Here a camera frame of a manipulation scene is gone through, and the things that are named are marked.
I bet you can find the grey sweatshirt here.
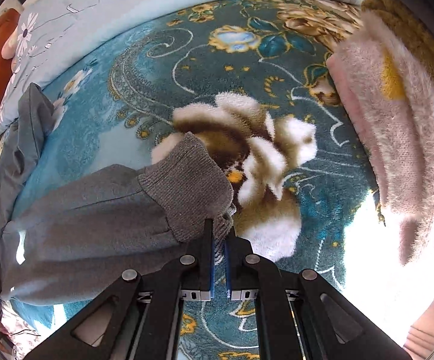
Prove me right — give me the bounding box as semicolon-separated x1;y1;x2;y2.
0;85;233;306

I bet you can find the pink floral pillow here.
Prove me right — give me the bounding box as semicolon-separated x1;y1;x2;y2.
1;28;18;72

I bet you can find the pink fluffy garment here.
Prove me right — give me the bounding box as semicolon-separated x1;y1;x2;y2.
327;11;434;264

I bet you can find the teal floral bed blanket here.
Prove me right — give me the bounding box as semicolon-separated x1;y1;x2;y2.
0;0;376;359

